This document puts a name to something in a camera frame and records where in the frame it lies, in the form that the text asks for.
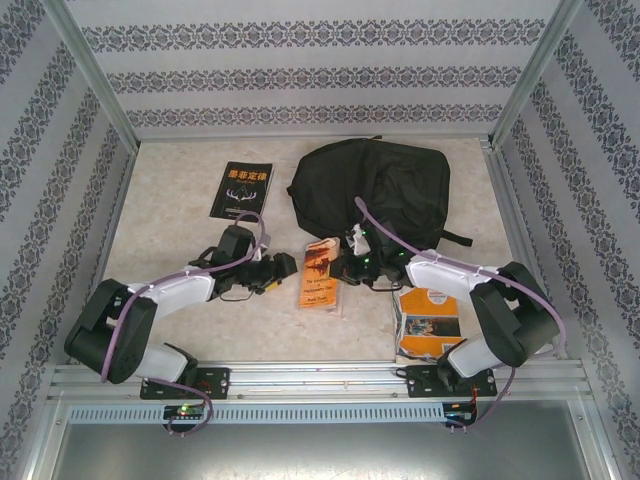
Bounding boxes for small orange paperback book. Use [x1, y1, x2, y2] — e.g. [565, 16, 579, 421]
[298, 237, 347, 317]

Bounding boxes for black book yellow Chinese title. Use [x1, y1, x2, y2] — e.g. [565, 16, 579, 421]
[208, 160, 275, 222]

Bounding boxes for black backpack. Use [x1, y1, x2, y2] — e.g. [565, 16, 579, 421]
[286, 137, 474, 251]

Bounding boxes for worn orange blue book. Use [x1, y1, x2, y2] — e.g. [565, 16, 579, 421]
[392, 287, 466, 366]

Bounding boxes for left controller board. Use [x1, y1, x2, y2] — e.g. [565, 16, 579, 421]
[163, 403, 210, 421]

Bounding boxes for controller board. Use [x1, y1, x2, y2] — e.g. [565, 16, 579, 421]
[163, 403, 210, 421]
[444, 401, 480, 427]

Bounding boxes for grey sheet metal panel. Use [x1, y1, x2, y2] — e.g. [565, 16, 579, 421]
[29, 394, 619, 480]

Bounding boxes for right controller board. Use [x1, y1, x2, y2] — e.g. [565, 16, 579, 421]
[444, 401, 480, 427]

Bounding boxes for left gripper thin black cable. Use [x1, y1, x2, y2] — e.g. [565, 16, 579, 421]
[219, 287, 262, 304]

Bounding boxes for aluminium mounting rail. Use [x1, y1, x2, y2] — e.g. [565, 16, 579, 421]
[49, 362, 586, 401]

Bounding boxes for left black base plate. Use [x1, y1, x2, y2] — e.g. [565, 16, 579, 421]
[139, 367, 231, 401]

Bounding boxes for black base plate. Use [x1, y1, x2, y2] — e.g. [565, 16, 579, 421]
[407, 364, 499, 400]
[139, 367, 231, 401]

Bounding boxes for left aluminium side rail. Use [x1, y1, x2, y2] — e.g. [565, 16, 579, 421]
[67, 144, 144, 366]

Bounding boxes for aluminium side rail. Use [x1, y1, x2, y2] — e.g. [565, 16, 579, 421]
[67, 144, 144, 366]
[479, 139, 584, 364]

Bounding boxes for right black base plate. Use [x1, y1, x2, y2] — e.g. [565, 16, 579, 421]
[407, 364, 499, 400]

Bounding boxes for grey slotted cable duct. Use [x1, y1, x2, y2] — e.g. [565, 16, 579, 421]
[67, 403, 446, 425]

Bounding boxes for right aluminium side rail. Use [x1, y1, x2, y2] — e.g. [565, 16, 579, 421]
[479, 139, 584, 364]

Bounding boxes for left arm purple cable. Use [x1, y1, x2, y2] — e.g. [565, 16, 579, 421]
[102, 210, 266, 439]

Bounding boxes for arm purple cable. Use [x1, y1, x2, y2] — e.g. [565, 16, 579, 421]
[102, 210, 266, 439]
[354, 196, 569, 431]

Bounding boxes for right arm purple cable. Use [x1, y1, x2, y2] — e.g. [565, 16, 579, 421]
[354, 196, 569, 431]

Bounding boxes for left aluminium frame post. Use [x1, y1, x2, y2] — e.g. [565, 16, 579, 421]
[42, 0, 141, 154]

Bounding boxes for aluminium frame post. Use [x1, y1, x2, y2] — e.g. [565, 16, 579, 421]
[489, 0, 586, 149]
[42, 0, 141, 154]

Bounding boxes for right aluminium frame post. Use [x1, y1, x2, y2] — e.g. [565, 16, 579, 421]
[489, 0, 586, 149]

